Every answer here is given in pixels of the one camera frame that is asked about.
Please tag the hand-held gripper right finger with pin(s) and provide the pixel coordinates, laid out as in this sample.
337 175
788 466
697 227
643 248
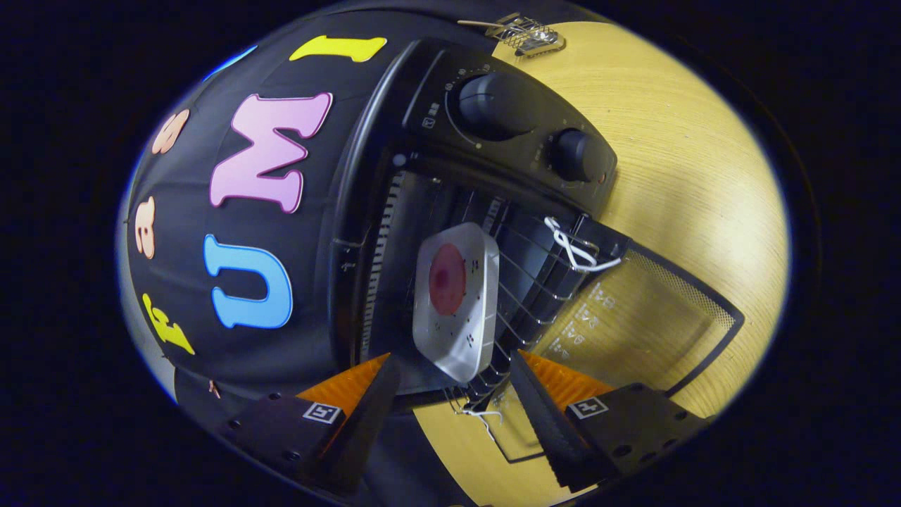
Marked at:
545 422

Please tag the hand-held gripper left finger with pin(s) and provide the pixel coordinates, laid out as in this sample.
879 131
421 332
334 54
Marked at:
362 422

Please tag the white square plate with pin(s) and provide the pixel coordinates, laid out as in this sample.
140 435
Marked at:
464 338

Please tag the pink meat slice food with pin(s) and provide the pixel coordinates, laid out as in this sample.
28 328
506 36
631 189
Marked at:
448 278

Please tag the toaster oven glass door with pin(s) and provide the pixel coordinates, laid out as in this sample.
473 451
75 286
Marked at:
669 282

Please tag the black toaster oven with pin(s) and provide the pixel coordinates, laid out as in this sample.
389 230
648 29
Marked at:
436 91

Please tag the wooden clothespin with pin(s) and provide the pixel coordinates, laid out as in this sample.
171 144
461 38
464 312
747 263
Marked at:
214 389

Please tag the wooden stick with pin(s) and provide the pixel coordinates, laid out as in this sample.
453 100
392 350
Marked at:
479 24

